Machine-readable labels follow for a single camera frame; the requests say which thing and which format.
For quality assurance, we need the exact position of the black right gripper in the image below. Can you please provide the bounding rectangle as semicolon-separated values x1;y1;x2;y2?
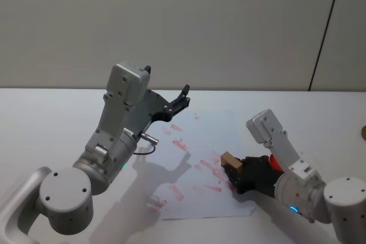
224;155;285;199

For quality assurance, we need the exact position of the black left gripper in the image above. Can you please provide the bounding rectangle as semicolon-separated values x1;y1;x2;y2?
125;65;192;136

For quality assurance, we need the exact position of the wooden stamp block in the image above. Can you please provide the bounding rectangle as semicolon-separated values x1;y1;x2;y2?
220;152;244;173

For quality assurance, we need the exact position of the small red object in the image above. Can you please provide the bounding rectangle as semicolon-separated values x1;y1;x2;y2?
268;154;283;171

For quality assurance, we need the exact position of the white paper with red marks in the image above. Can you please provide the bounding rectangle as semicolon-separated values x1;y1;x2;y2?
148;109;257;221

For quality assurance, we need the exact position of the thin dark cable silver plug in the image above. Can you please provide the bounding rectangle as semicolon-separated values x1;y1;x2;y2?
133;132;160;157

